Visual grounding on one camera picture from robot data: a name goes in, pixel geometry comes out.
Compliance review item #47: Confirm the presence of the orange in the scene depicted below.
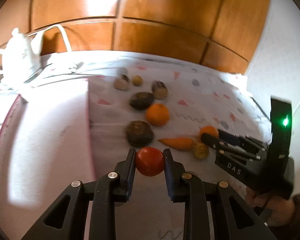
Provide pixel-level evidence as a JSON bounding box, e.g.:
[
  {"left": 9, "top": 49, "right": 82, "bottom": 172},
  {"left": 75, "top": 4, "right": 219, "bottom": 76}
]
[{"left": 198, "top": 126, "right": 219, "bottom": 142}]

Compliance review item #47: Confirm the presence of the yellowish small fruit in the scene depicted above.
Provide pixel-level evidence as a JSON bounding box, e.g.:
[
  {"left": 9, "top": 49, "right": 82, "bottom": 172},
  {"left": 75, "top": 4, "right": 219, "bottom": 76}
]
[{"left": 192, "top": 142, "right": 209, "bottom": 160}]

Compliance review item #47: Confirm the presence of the orange carrot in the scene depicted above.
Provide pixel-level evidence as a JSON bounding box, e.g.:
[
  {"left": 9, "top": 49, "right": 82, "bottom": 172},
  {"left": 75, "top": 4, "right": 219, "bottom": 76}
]
[{"left": 158, "top": 137, "right": 194, "bottom": 151}]

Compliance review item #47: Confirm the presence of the red tomato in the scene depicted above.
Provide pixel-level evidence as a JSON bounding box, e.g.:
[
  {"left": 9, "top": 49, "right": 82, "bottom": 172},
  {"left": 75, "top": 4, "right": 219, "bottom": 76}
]
[{"left": 135, "top": 147, "right": 165, "bottom": 177}]

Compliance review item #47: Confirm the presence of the brown cut log piece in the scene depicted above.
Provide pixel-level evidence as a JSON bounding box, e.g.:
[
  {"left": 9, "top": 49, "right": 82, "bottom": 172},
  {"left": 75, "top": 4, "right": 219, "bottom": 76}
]
[{"left": 152, "top": 80, "right": 168, "bottom": 100}]

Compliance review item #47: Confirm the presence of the small yellow-brown fruit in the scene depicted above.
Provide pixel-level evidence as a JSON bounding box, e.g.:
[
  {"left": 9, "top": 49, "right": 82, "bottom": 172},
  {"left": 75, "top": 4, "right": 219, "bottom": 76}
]
[{"left": 132, "top": 75, "right": 143, "bottom": 87}]

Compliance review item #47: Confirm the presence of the person's right hand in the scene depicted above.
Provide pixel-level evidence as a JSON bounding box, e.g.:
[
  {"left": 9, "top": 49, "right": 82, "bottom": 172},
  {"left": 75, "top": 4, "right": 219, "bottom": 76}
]
[{"left": 245, "top": 187, "right": 295, "bottom": 226}]

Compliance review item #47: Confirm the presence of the dark round avocado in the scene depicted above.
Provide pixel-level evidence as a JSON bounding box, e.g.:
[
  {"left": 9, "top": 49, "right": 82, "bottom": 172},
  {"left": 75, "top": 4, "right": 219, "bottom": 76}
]
[{"left": 125, "top": 120, "right": 154, "bottom": 147}]

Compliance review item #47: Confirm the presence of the dark oblong fruit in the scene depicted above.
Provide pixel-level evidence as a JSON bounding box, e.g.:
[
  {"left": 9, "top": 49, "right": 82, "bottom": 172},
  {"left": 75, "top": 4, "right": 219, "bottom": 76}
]
[{"left": 129, "top": 92, "right": 154, "bottom": 111}]

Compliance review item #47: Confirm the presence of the pink rimmed white tray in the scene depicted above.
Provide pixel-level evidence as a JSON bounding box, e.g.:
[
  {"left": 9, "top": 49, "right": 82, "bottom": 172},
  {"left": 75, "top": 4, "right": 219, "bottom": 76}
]
[{"left": 0, "top": 77, "right": 97, "bottom": 214}]

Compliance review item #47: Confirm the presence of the patterned white tablecloth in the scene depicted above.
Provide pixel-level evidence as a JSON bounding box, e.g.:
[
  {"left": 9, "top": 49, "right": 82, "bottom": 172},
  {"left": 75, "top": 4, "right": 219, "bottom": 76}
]
[{"left": 0, "top": 50, "right": 273, "bottom": 240}]

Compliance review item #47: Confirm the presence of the small cut log piece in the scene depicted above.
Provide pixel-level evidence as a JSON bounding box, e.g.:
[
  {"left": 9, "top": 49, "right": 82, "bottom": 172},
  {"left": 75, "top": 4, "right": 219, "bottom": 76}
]
[{"left": 114, "top": 75, "right": 130, "bottom": 91}]

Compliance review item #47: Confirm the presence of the white ceramic kettle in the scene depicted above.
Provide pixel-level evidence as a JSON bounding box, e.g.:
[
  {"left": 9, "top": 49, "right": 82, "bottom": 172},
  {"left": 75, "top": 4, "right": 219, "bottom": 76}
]
[{"left": 0, "top": 28, "right": 45, "bottom": 87}]

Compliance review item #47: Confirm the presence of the wooden wall cabinet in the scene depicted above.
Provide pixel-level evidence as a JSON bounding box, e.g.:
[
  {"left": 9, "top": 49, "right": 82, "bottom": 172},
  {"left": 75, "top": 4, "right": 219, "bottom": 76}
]
[{"left": 0, "top": 0, "right": 270, "bottom": 74}]

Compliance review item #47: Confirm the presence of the white power cable with plug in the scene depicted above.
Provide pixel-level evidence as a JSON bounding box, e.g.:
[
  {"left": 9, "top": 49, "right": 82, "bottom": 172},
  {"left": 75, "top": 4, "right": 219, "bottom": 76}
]
[{"left": 27, "top": 24, "right": 84, "bottom": 74}]

